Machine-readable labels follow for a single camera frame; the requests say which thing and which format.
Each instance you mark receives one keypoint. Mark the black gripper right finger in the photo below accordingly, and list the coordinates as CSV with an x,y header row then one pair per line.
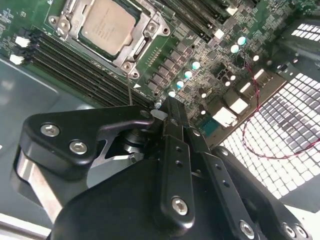
x,y
217,175

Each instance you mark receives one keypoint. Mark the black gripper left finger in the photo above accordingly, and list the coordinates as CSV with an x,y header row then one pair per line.
x,y
65,147

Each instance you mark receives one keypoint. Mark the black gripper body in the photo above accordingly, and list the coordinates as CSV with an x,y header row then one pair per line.
x,y
120,200

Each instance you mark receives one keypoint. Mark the thin metal locking lever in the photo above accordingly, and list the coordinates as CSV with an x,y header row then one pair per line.
x,y
129,90

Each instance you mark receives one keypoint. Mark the metal socket cover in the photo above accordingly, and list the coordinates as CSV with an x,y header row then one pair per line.
x,y
72,30

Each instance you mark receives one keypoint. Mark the silver CPU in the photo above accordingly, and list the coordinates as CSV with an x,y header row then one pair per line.
x,y
107,27

